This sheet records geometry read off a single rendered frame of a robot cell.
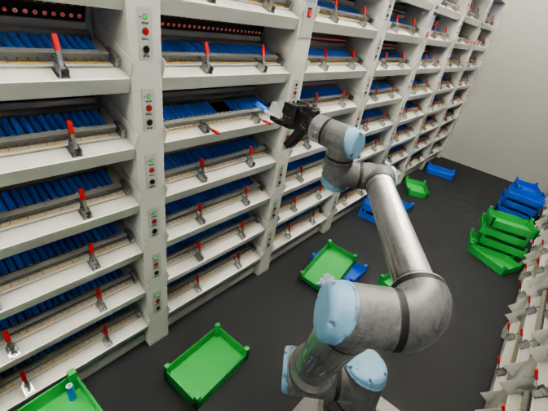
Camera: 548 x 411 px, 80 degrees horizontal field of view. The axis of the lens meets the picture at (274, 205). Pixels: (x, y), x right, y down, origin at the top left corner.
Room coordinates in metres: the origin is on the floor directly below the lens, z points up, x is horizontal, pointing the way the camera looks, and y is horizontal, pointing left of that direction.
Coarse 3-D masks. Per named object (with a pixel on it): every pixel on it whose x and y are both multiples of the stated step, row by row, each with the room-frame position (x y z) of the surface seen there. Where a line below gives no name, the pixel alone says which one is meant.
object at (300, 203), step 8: (312, 184) 1.99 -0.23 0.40; (320, 184) 2.02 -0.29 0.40; (296, 192) 1.83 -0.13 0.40; (304, 192) 1.86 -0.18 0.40; (312, 192) 1.94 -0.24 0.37; (320, 192) 1.97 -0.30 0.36; (328, 192) 2.01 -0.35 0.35; (288, 200) 1.73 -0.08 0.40; (296, 200) 1.78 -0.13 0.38; (304, 200) 1.82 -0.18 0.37; (312, 200) 1.87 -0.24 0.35; (320, 200) 1.90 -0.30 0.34; (280, 208) 1.67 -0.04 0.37; (288, 208) 1.69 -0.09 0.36; (296, 208) 1.70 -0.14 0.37; (304, 208) 1.76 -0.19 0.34; (280, 216) 1.61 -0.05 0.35; (288, 216) 1.63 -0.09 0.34
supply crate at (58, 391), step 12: (72, 372) 0.52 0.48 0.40; (60, 384) 0.50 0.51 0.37; (48, 396) 0.47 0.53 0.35; (60, 396) 0.49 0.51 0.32; (84, 396) 0.50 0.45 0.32; (24, 408) 0.43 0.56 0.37; (36, 408) 0.44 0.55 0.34; (48, 408) 0.45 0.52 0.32; (60, 408) 0.46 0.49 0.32; (72, 408) 0.46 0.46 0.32; (84, 408) 0.47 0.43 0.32; (96, 408) 0.46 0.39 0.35
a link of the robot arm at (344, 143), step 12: (336, 120) 1.04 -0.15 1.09; (324, 132) 1.00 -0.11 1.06; (336, 132) 0.98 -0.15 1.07; (348, 132) 0.97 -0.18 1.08; (360, 132) 0.97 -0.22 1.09; (324, 144) 1.00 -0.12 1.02; (336, 144) 0.96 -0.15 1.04; (348, 144) 0.94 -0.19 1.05; (360, 144) 0.98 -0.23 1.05; (336, 156) 0.97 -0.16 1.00; (348, 156) 0.95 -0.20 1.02
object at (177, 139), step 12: (264, 96) 1.54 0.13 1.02; (240, 120) 1.31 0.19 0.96; (168, 132) 1.04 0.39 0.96; (180, 132) 1.07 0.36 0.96; (192, 132) 1.10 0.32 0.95; (228, 132) 1.21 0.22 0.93; (240, 132) 1.27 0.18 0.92; (252, 132) 1.33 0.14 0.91; (168, 144) 1.00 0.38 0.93; (180, 144) 1.04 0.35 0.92; (192, 144) 1.09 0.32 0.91
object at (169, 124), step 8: (232, 112) 1.29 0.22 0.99; (240, 112) 1.32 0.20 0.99; (248, 112) 1.34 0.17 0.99; (256, 112) 1.38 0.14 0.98; (176, 120) 1.08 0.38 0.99; (184, 120) 1.10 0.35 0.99; (192, 120) 1.12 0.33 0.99; (208, 120) 1.18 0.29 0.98; (216, 120) 1.21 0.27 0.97; (184, 128) 1.08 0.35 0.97
